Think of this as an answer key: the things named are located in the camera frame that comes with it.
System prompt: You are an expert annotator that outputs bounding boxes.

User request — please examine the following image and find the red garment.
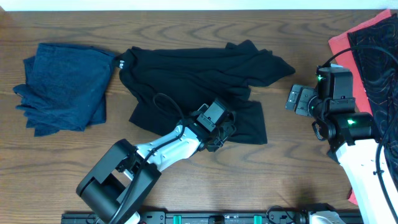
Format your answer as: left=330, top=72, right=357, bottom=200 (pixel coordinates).
left=328, top=9, right=393, bottom=205

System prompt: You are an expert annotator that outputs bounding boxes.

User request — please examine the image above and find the folded navy blue garment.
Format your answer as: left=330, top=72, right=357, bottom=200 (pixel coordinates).
left=13, top=43, right=115, bottom=137

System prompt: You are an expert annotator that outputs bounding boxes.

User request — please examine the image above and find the black t-shirt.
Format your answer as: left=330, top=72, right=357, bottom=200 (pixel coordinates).
left=117, top=40, right=295, bottom=144

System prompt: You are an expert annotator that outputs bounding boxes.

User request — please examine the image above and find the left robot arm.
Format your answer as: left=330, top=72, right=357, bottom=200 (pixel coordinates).
left=76, top=99, right=236, bottom=223

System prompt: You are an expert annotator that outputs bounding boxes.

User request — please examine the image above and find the black mounting rail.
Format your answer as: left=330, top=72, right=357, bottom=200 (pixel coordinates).
left=61, top=211, right=364, bottom=224

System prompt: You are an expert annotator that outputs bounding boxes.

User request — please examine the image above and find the black patterned garment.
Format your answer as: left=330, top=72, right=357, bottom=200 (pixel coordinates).
left=347, top=14, right=398, bottom=187

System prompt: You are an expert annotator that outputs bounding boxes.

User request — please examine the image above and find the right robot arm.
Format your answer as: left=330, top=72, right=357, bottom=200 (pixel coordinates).
left=285, top=67, right=397, bottom=223

